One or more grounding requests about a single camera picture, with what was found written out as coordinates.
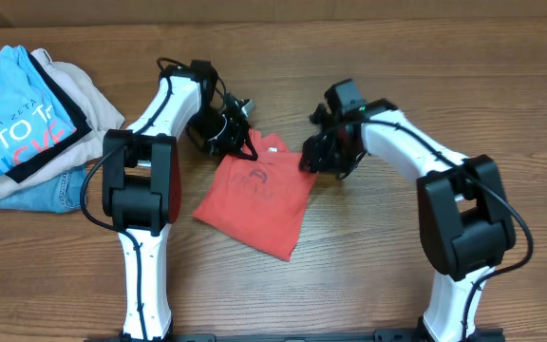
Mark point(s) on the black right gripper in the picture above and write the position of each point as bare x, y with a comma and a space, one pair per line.
314, 156

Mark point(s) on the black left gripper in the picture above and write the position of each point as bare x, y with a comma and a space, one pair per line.
230, 146

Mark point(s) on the red polo shirt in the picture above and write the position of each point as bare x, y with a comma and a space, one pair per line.
260, 203

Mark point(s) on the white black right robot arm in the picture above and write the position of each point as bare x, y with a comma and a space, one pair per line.
465, 224

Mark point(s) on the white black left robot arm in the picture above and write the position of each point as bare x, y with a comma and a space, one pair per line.
141, 189

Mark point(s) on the white beige folded garment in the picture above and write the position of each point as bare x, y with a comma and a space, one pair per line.
101, 116

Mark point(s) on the blue denim garment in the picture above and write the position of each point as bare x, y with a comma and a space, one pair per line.
59, 194

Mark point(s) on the light blue printed t-shirt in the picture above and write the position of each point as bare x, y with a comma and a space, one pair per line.
34, 124

